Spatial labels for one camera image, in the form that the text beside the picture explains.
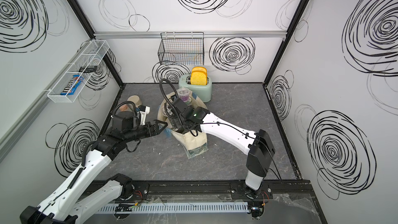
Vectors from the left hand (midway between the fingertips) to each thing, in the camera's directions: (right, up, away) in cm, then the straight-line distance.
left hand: (162, 126), depth 73 cm
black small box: (-39, +28, +6) cm, 48 cm away
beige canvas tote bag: (+17, -9, +4) cm, 19 cm away
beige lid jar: (-26, +12, +30) cm, 41 cm away
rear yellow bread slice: (+17, +32, +26) cm, 45 cm away
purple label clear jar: (+9, +15, +11) cm, 21 cm away
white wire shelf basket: (-44, +37, +14) cm, 59 cm away
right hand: (+8, +5, +5) cm, 11 cm away
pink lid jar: (-29, +7, +24) cm, 38 cm away
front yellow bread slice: (+17, +26, +25) cm, 40 cm away
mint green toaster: (+20, +17, +26) cm, 37 cm away
